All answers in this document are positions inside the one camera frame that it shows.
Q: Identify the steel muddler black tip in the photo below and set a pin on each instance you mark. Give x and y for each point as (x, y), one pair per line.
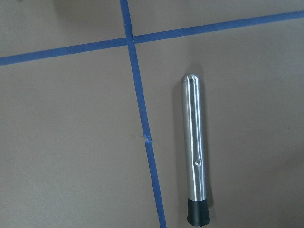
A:
(198, 211)

